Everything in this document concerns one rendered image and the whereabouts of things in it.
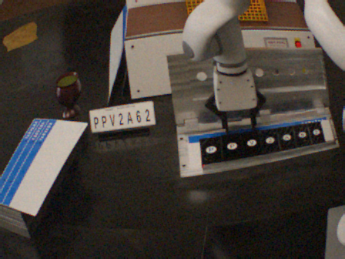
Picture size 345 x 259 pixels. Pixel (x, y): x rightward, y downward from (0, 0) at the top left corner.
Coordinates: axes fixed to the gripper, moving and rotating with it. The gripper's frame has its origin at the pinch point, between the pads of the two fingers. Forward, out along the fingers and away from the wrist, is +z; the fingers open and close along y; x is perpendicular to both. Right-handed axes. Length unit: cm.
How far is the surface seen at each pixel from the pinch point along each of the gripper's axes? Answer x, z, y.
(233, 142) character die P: -6.3, 0.9, -2.1
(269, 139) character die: -7.4, 0.9, 7.0
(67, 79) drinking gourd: 22.7, -5.9, -42.6
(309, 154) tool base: -15.1, 2.3, 18.5
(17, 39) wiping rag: 84, 4, -74
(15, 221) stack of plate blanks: -34, -1, -59
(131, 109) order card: 10.0, -0.8, -24.7
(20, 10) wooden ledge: 121, 5, -81
